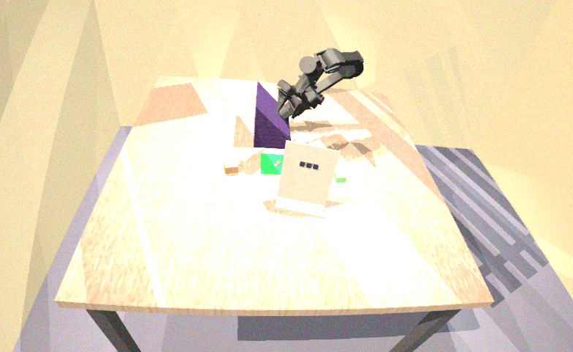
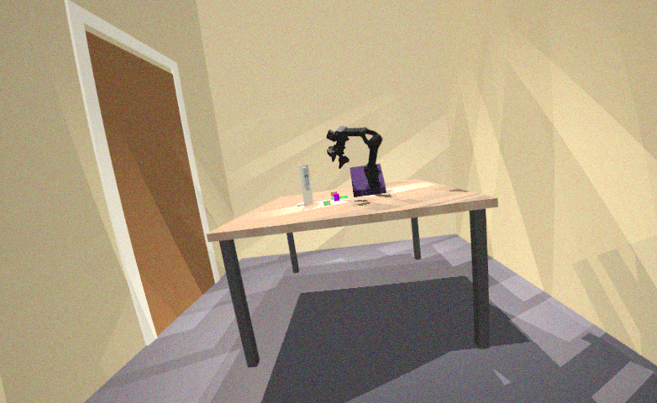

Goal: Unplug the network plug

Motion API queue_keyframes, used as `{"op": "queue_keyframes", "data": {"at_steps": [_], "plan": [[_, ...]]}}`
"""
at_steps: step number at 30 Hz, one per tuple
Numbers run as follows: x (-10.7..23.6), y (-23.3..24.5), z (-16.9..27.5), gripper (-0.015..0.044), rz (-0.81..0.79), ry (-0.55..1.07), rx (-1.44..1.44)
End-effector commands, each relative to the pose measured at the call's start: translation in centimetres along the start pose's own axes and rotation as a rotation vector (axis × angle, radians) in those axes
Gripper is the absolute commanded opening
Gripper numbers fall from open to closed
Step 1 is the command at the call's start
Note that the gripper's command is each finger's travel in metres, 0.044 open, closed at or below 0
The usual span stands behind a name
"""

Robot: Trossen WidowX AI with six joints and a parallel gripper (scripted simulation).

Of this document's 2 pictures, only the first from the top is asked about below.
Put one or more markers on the green square zone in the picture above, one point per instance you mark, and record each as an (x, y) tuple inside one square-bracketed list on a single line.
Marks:
[(268, 161)]

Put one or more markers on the cream panel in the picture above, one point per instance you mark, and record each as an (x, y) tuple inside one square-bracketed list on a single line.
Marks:
[(306, 176)]

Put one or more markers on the small green block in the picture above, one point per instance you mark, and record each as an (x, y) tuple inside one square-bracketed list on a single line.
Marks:
[(340, 176)]

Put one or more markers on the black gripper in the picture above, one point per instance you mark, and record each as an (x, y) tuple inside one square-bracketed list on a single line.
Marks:
[(285, 90)]

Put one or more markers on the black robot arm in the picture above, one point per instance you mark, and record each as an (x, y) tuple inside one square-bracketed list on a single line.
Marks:
[(342, 65)]

